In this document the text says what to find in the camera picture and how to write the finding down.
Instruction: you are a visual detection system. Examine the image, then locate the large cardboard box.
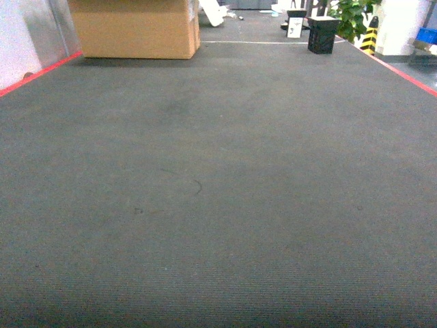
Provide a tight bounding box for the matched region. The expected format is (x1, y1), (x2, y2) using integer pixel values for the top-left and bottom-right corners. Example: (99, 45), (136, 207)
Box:
(68, 0), (200, 59)

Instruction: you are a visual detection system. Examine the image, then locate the white sign board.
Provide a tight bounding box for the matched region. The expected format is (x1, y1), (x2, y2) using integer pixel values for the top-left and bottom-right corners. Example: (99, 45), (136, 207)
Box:
(286, 17), (304, 38)

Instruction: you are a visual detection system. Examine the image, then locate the black plastic crate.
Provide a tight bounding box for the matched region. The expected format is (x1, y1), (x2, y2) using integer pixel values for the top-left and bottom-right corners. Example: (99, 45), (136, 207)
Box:
(308, 16), (341, 55)

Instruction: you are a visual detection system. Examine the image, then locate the yellow black striped bollard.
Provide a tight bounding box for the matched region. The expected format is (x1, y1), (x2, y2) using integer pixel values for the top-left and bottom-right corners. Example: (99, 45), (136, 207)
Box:
(359, 16), (379, 56)

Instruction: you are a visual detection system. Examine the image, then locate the green potted plant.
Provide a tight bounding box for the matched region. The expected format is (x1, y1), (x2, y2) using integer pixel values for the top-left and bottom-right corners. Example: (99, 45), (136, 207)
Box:
(327, 0), (382, 43)

